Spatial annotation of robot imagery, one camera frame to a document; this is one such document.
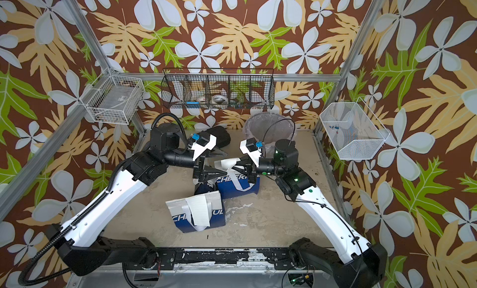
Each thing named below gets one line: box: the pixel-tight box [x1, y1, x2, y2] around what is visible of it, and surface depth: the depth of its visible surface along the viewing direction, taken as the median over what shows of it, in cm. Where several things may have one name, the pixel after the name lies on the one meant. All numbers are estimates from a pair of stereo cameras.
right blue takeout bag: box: [216, 173, 261, 210], surface depth 82 cm
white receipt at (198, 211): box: [181, 194, 212, 232], surface depth 68 cm
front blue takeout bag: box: [165, 190, 226, 234], surface depth 69 cm
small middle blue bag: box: [193, 180, 219, 196], surface depth 83 cm
